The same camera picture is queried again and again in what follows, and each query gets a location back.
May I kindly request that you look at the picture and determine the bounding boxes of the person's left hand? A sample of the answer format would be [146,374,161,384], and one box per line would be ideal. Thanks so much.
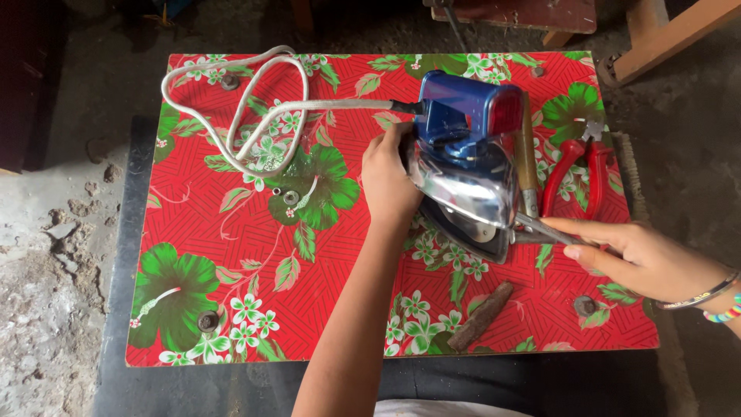
[361,122,425,230]

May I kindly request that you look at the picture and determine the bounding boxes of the person's right hand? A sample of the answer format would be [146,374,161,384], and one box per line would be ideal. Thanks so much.
[540,217,733,303]

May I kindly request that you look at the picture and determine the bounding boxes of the blue and chrome electric iron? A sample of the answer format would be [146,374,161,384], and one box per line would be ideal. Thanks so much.
[399,70,525,265]

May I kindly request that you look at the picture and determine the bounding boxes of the slim metal screwdriver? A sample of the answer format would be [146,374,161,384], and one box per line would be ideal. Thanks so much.
[509,212,582,246]

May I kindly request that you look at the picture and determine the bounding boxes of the red floral table cover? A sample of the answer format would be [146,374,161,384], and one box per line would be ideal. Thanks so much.
[125,51,661,368]

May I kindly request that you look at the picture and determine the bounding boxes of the reddish brown wooden bench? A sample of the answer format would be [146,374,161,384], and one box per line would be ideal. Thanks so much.
[425,0,598,36]

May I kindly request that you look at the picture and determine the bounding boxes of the rusty brown metal file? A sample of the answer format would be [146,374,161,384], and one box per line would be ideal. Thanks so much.
[447,281,515,353]

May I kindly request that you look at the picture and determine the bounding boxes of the person's white clothing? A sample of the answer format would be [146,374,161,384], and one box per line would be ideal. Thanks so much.
[373,399,530,417]

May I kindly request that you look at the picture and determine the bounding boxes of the silver metal bangle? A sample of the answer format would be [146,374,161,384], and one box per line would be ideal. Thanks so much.
[655,272,741,311]

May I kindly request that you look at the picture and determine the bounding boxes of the dark cabinet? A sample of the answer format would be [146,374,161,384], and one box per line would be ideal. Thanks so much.
[0,0,67,175]

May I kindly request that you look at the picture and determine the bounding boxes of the brown handled screwdriver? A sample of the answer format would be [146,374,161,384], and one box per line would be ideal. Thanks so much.
[515,93,541,220]

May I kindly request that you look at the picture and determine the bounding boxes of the white braided iron cord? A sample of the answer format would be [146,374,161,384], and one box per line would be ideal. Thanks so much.
[160,45,426,179]

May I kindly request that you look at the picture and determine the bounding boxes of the red handled pliers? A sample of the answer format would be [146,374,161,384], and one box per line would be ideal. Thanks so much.
[540,117,616,221]

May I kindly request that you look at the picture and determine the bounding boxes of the light wooden furniture frame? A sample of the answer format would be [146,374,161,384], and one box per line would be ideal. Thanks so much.
[541,0,741,89]

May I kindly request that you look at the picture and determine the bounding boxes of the black metal table frame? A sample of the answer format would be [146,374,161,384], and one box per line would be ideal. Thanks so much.
[94,115,669,417]

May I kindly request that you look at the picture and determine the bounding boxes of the colourful bead bracelet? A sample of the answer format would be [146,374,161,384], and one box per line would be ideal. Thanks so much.
[702,292,741,324]

